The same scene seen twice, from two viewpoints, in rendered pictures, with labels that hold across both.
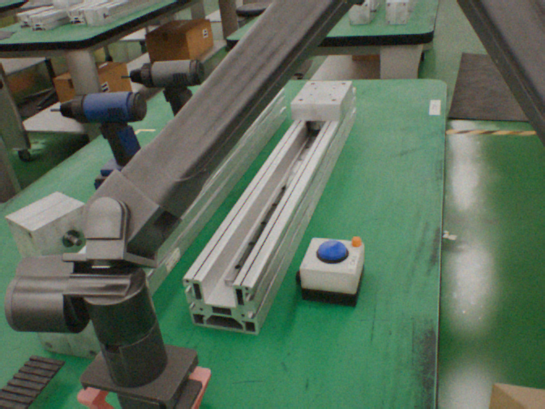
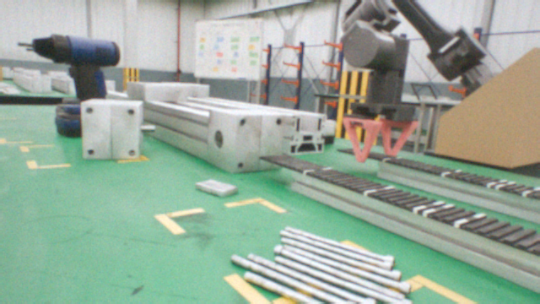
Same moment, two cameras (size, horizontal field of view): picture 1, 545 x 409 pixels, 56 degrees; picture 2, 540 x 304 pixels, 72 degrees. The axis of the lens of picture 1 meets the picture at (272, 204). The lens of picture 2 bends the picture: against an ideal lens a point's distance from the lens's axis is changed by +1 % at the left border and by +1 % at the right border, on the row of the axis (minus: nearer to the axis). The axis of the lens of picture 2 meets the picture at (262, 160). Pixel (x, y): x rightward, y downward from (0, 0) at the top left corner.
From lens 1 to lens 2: 0.89 m
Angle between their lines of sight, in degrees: 56
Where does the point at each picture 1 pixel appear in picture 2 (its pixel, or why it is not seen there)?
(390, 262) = not seen: hidden behind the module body
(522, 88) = (416, 10)
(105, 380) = (387, 105)
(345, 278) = (332, 125)
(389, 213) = not seen: hidden behind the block
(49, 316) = (391, 46)
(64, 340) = (256, 154)
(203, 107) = not seen: outside the picture
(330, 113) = (203, 91)
